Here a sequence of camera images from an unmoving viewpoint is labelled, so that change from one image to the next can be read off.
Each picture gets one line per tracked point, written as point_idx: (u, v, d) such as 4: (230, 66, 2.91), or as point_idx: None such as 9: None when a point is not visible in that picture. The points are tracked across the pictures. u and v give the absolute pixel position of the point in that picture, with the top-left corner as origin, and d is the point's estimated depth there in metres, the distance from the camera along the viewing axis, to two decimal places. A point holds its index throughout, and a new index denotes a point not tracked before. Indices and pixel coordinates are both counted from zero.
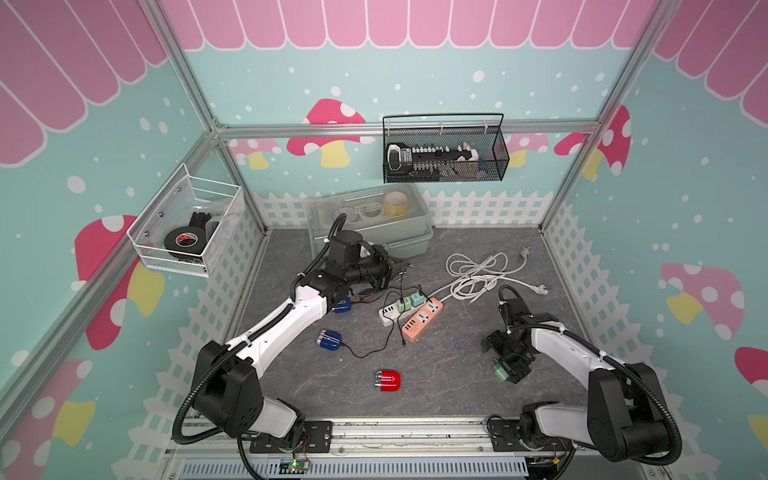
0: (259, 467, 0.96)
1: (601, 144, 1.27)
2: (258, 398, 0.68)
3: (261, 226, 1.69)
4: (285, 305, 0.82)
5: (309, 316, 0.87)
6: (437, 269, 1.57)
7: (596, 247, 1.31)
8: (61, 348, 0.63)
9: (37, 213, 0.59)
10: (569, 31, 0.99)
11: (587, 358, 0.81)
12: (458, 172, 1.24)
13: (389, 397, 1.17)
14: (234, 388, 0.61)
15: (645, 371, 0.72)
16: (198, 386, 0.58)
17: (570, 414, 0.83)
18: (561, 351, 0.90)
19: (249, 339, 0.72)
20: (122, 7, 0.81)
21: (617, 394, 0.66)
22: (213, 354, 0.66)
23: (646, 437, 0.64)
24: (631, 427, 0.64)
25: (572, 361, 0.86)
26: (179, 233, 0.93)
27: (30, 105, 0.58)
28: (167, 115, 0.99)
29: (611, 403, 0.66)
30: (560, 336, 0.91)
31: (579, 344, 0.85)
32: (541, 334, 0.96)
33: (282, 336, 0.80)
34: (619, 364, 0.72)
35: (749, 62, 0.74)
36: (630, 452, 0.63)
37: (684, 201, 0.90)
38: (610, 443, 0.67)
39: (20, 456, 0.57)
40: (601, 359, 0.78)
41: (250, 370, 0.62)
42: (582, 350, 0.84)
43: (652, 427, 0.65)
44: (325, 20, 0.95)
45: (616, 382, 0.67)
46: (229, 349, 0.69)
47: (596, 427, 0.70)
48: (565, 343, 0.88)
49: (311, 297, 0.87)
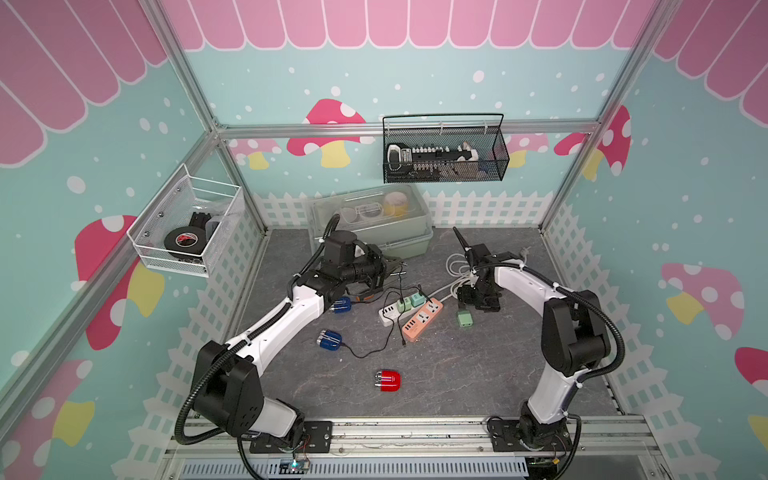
0: (259, 467, 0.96)
1: (601, 144, 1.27)
2: (259, 396, 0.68)
3: (261, 226, 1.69)
4: (282, 305, 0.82)
5: (306, 314, 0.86)
6: (437, 269, 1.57)
7: (596, 247, 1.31)
8: (61, 349, 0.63)
9: (37, 214, 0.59)
10: (569, 32, 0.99)
11: (543, 290, 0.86)
12: (458, 172, 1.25)
13: (389, 397, 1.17)
14: (235, 386, 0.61)
15: (590, 296, 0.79)
16: (200, 384, 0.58)
17: (542, 378, 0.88)
18: (520, 286, 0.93)
19: (249, 338, 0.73)
20: (122, 7, 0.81)
21: (567, 318, 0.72)
22: (212, 355, 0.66)
23: (587, 350, 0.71)
24: (575, 344, 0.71)
25: (531, 295, 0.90)
26: (179, 233, 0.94)
27: (30, 105, 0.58)
28: (167, 115, 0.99)
29: (561, 326, 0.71)
30: (520, 271, 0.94)
31: (537, 276, 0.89)
32: (503, 272, 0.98)
33: (281, 336, 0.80)
34: (570, 292, 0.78)
35: (750, 61, 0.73)
36: (574, 364, 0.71)
37: (684, 202, 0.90)
38: (559, 361, 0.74)
39: (21, 456, 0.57)
40: (555, 289, 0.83)
41: (251, 368, 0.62)
42: (539, 283, 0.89)
43: (593, 343, 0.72)
44: (325, 21, 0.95)
45: (566, 308, 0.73)
46: (229, 348, 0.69)
47: (546, 347, 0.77)
48: (524, 279, 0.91)
49: (309, 296, 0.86)
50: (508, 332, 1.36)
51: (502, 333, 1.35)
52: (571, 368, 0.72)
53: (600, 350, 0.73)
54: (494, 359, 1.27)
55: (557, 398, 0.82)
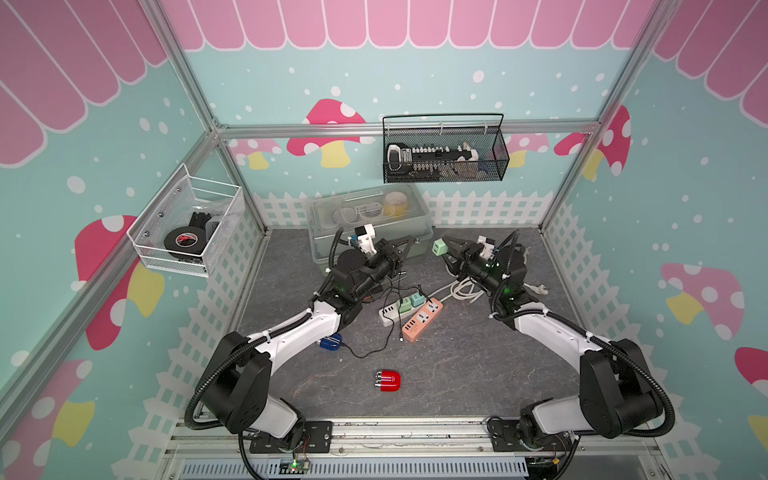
0: (259, 467, 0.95)
1: (601, 144, 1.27)
2: (262, 398, 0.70)
3: (261, 226, 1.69)
4: (303, 314, 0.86)
5: (324, 328, 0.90)
6: (438, 270, 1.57)
7: (596, 247, 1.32)
8: (61, 349, 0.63)
9: (37, 214, 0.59)
10: (569, 32, 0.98)
11: (575, 341, 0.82)
12: (458, 172, 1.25)
13: (389, 397, 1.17)
14: (249, 378, 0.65)
15: (630, 347, 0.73)
16: (220, 367, 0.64)
17: (568, 404, 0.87)
18: (545, 335, 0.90)
19: (269, 335, 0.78)
20: (122, 7, 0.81)
21: (609, 375, 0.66)
22: (233, 345, 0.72)
23: (636, 409, 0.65)
24: (621, 403, 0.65)
25: (559, 343, 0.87)
26: (179, 233, 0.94)
27: (30, 105, 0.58)
28: (167, 115, 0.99)
29: (604, 384, 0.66)
30: (544, 319, 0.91)
31: (565, 325, 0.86)
32: (525, 321, 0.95)
33: (299, 340, 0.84)
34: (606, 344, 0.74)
35: (750, 61, 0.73)
36: (623, 426, 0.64)
37: (684, 201, 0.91)
38: (605, 422, 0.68)
39: (21, 456, 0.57)
40: (588, 340, 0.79)
41: (266, 363, 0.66)
42: (568, 332, 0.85)
43: (641, 399, 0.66)
44: (325, 21, 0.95)
45: (606, 362, 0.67)
46: (249, 341, 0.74)
47: (590, 408, 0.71)
48: (550, 326, 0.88)
49: (328, 312, 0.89)
50: (508, 332, 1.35)
51: (502, 333, 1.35)
52: (622, 430, 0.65)
53: (650, 408, 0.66)
54: (494, 359, 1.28)
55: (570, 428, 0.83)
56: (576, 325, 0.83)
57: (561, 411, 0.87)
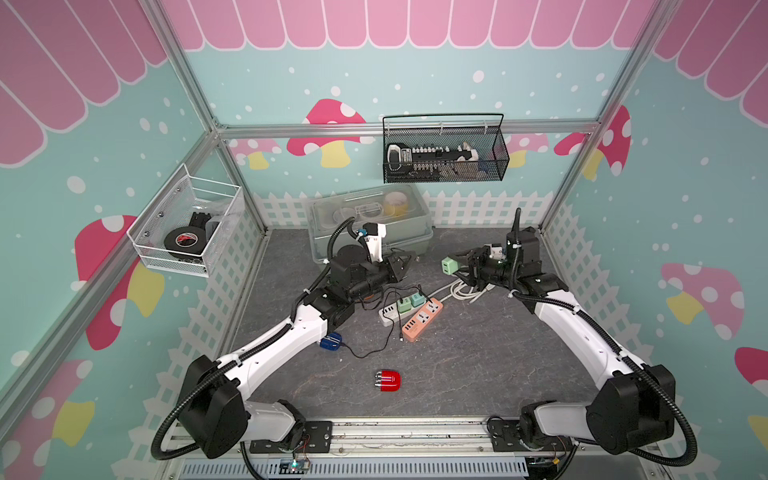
0: (260, 467, 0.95)
1: (601, 144, 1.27)
2: (241, 421, 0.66)
3: (261, 226, 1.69)
4: (282, 326, 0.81)
5: (306, 338, 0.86)
6: (438, 270, 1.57)
7: (596, 247, 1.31)
8: (61, 349, 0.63)
9: (37, 214, 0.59)
10: (569, 32, 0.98)
11: (604, 356, 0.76)
12: (458, 172, 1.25)
13: (389, 397, 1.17)
14: (216, 409, 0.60)
15: (665, 374, 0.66)
16: (186, 400, 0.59)
17: (571, 412, 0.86)
18: (572, 336, 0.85)
19: (240, 358, 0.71)
20: (121, 7, 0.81)
21: (634, 401, 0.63)
22: (202, 371, 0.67)
23: (645, 430, 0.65)
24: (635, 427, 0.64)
25: (584, 350, 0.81)
26: (179, 233, 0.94)
27: (30, 106, 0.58)
28: (167, 115, 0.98)
29: (627, 410, 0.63)
30: (575, 320, 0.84)
31: (599, 336, 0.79)
32: (550, 312, 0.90)
33: (274, 359, 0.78)
34: (637, 367, 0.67)
35: (750, 61, 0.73)
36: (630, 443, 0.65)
37: (684, 201, 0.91)
38: (612, 437, 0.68)
39: (20, 456, 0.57)
40: (620, 359, 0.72)
41: (235, 392, 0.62)
42: (598, 343, 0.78)
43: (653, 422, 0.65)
44: (325, 21, 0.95)
45: (633, 388, 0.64)
46: (219, 366, 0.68)
47: (597, 419, 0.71)
48: (582, 330, 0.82)
49: (312, 319, 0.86)
50: (508, 332, 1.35)
51: (502, 333, 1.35)
52: (626, 446, 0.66)
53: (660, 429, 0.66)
54: (494, 359, 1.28)
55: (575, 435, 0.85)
56: (612, 339, 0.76)
57: (562, 415, 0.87)
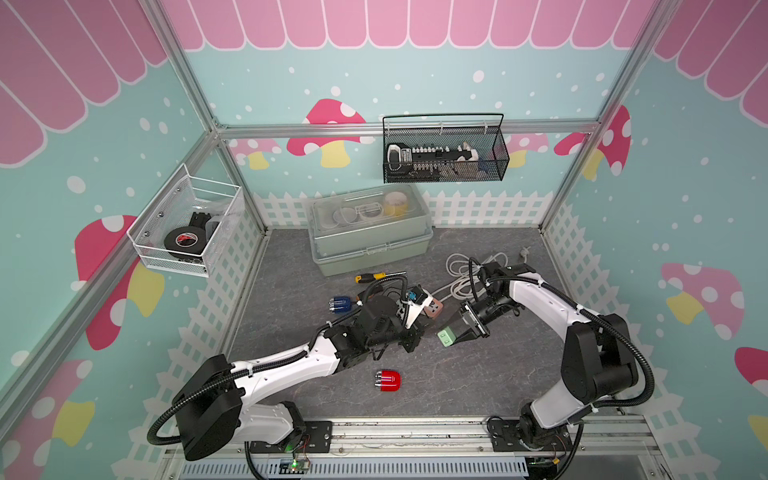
0: (260, 467, 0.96)
1: (601, 144, 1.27)
2: (231, 429, 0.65)
3: (261, 226, 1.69)
4: (299, 351, 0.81)
5: (317, 370, 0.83)
6: (438, 269, 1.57)
7: (596, 247, 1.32)
8: (61, 349, 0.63)
9: (36, 213, 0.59)
10: (569, 32, 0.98)
11: (565, 311, 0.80)
12: (458, 172, 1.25)
13: (389, 397, 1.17)
14: (215, 414, 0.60)
15: (617, 321, 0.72)
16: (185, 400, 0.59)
17: (554, 389, 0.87)
18: (533, 302, 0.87)
19: (251, 368, 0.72)
20: (122, 7, 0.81)
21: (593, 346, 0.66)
22: (214, 371, 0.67)
23: (612, 378, 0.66)
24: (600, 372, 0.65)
25: (547, 312, 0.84)
26: (179, 233, 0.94)
27: (29, 105, 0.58)
28: (167, 115, 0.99)
29: (587, 353, 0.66)
30: (537, 287, 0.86)
31: (558, 296, 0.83)
32: (519, 287, 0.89)
33: (282, 380, 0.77)
34: (594, 315, 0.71)
35: (750, 61, 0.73)
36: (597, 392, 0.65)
37: (684, 201, 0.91)
38: (581, 387, 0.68)
39: (20, 455, 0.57)
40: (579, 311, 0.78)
41: (237, 402, 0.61)
42: (559, 302, 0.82)
43: (618, 370, 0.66)
44: (325, 21, 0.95)
45: (591, 334, 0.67)
46: (232, 370, 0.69)
47: (569, 375, 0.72)
48: (543, 294, 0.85)
49: (327, 354, 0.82)
50: (508, 332, 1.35)
51: (502, 333, 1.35)
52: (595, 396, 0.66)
53: (626, 378, 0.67)
54: (494, 359, 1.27)
55: (566, 414, 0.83)
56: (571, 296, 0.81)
57: (551, 396, 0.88)
